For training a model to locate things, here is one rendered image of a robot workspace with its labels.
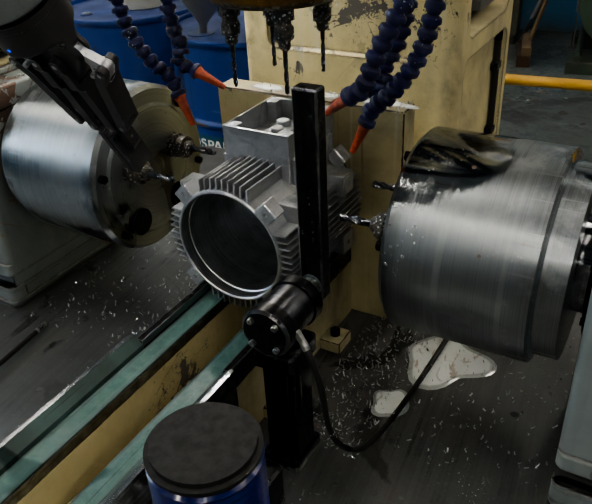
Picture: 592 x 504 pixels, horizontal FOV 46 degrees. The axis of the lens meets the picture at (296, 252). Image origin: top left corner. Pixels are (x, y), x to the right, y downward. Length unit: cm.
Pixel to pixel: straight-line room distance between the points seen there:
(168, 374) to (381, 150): 41
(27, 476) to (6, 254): 51
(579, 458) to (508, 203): 29
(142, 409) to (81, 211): 31
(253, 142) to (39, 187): 34
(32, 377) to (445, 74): 74
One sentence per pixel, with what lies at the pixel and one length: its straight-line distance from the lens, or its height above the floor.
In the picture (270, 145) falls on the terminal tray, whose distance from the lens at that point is 90.
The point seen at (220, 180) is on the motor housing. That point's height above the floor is 110.
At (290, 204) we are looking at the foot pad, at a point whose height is 108.
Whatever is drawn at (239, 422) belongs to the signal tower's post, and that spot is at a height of 122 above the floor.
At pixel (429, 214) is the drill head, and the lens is 75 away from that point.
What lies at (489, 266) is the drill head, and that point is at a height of 108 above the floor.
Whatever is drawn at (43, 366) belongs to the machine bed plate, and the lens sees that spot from 113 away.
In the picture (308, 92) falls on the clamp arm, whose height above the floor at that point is 125.
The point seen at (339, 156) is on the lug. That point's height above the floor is 108.
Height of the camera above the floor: 148
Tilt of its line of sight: 32 degrees down
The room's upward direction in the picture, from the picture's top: 3 degrees counter-clockwise
